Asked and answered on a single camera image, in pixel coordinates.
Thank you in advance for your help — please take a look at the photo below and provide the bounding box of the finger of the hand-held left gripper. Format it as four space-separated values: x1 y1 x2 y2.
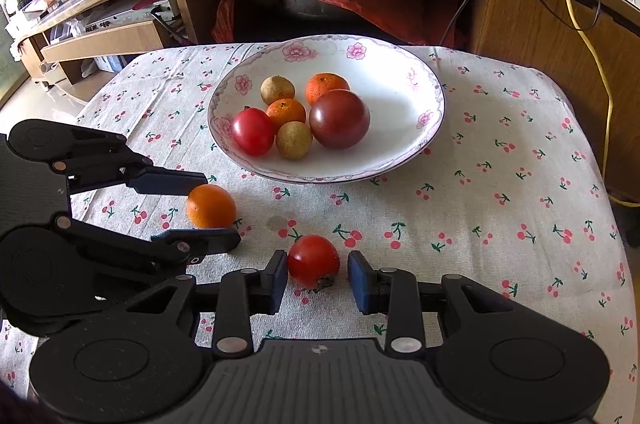
52 214 242 273
52 126 209 197

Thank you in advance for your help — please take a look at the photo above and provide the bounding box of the red plastic bag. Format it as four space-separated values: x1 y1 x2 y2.
212 0 470 48

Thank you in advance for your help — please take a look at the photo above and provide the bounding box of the small orange mandarin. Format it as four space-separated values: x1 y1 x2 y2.
186 184 238 230
305 73 351 106
265 98 307 130

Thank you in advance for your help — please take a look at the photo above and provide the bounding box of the blue and white box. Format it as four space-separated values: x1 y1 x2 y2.
92 53 137 73

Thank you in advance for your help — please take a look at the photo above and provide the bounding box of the large dark purple tomato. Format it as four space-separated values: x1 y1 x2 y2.
309 89 371 150

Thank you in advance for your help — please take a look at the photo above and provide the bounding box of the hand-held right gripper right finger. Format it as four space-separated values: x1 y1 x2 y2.
347 250 520 355

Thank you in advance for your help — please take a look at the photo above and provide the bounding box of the white floral porcelain bowl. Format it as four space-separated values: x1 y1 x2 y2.
208 35 446 185

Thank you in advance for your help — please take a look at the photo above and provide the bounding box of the yellow cable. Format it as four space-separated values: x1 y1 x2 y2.
444 0 640 208

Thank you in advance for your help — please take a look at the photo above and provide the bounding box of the cherry print tablecloth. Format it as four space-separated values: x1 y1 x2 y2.
0 43 640 405

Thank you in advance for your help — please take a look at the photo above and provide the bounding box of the small yellow-brown longan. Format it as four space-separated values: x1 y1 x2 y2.
260 75 296 105
275 121 314 160

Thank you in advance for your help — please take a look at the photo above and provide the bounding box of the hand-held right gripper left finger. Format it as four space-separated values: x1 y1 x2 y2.
122 249 290 359

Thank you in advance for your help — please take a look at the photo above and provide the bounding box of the small red tomato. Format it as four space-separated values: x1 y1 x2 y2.
287 234 341 293
231 106 277 157

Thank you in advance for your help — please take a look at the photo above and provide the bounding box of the silver set-top box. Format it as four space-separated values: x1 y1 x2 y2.
82 0 182 33

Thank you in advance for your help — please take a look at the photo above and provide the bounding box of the wooden television cabinet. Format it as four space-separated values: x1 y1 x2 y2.
10 0 640 205

